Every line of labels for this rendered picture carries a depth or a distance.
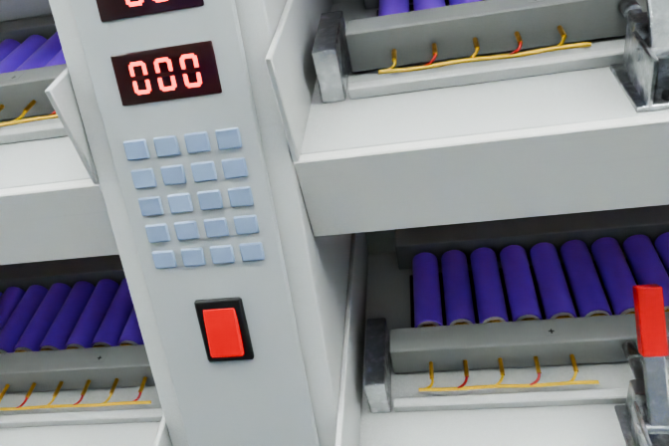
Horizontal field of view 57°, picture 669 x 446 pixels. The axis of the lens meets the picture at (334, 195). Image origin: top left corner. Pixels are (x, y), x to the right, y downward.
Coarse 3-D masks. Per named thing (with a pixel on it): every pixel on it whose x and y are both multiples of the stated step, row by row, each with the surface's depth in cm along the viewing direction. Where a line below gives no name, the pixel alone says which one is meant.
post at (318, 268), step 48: (240, 0) 25; (96, 144) 28; (288, 192) 28; (288, 240) 28; (336, 240) 36; (144, 288) 30; (336, 288) 35; (144, 336) 31; (336, 336) 33; (336, 384) 32
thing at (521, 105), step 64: (320, 0) 37; (384, 0) 35; (448, 0) 38; (512, 0) 31; (576, 0) 29; (640, 0) 29; (320, 64) 30; (384, 64) 32; (448, 64) 30; (512, 64) 29; (576, 64) 29; (640, 64) 25; (320, 128) 29; (384, 128) 28; (448, 128) 27; (512, 128) 26; (576, 128) 25; (640, 128) 25; (320, 192) 28; (384, 192) 28; (448, 192) 28; (512, 192) 27; (576, 192) 27; (640, 192) 27
